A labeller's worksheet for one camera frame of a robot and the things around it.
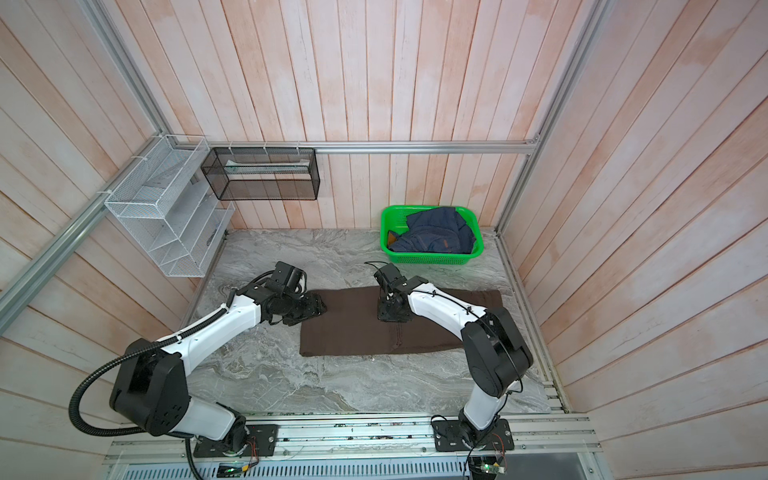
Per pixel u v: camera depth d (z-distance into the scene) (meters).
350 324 0.92
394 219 1.17
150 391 0.42
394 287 0.71
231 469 0.71
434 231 1.12
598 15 0.69
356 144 0.96
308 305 0.77
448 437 0.73
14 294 0.51
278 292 0.67
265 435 0.75
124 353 0.44
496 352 0.46
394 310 0.66
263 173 1.04
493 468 0.70
